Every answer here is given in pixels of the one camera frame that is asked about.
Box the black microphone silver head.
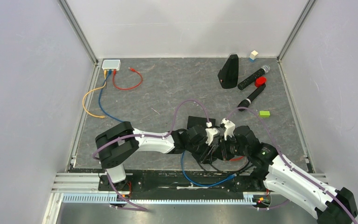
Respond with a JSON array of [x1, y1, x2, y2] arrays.
[[237, 65, 270, 90]]

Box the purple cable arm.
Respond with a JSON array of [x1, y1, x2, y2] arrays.
[[92, 99, 212, 212], [225, 106, 357, 224]]

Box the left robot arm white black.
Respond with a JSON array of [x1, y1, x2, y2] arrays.
[[92, 121, 220, 190]]

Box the aluminium frame rail front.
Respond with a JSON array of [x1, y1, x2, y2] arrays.
[[52, 173, 267, 206]]

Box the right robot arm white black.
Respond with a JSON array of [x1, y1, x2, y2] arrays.
[[219, 124, 358, 224]]

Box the black wedge shaped stand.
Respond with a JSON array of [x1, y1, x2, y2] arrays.
[[218, 54, 239, 89]]

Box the black ethernet cable outer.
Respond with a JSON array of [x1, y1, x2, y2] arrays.
[[196, 161, 254, 175]]

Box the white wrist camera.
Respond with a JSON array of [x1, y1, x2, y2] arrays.
[[220, 118, 235, 140], [205, 121, 220, 146]]

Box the white network switch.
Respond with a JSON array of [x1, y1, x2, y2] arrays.
[[101, 59, 121, 71]]

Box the green block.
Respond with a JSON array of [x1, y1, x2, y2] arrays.
[[259, 111, 271, 118]]

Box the blue ethernet cable at white switch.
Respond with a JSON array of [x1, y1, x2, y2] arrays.
[[97, 70, 124, 123]]

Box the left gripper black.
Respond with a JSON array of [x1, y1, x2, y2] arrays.
[[186, 137, 215, 165]]

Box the yellow ethernet cable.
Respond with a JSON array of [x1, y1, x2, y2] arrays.
[[82, 70, 108, 119]]

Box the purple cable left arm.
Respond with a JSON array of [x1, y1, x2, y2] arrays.
[[92, 99, 212, 212]]

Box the black microphone lower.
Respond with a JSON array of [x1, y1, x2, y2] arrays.
[[237, 84, 266, 107]]

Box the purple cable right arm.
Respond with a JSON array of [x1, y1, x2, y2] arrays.
[[225, 106, 357, 224]]

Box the white blue block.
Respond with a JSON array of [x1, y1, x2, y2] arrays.
[[249, 50, 259, 62]]

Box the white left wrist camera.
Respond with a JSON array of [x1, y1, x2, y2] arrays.
[[205, 121, 220, 146]]

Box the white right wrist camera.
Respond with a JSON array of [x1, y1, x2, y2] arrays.
[[220, 118, 235, 140]]

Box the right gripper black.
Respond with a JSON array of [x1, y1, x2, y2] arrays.
[[212, 134, 249, 161]]

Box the red round cap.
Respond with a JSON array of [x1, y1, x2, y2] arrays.
[[255, 77, 267, 88]]

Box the red ethernet cable at white switch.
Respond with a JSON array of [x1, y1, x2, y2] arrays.
[[112, 67, 144, 91]]

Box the black network switch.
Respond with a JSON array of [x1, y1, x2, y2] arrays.
[[186, 116, 208, 130]]

